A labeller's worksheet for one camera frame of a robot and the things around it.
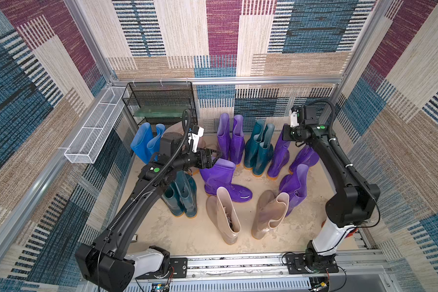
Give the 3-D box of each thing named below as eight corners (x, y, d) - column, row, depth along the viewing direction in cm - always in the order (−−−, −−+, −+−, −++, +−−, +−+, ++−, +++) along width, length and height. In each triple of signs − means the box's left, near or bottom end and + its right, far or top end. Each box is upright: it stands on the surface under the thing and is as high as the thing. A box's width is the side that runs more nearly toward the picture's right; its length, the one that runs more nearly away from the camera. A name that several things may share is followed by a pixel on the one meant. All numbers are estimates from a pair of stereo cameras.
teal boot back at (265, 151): (251, 179, 102) (258, 147, 81) (257, 156, 112) (265, 122, 91) (262, 182, 100) (273, 151, 79) (268, 159, 110) (279, 125, 89)
